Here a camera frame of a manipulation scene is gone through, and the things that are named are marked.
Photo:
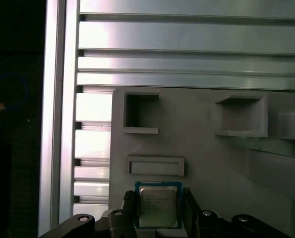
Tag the grey parts rack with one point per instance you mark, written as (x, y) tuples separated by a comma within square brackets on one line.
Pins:
[(199, 161)]

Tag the CPU with silver top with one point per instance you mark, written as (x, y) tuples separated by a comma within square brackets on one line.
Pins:
[(158, 205)]

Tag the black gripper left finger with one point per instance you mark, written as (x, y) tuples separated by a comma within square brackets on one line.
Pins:
[(127, 223)]

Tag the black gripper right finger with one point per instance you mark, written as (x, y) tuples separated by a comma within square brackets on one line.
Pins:
[(194, 223)]

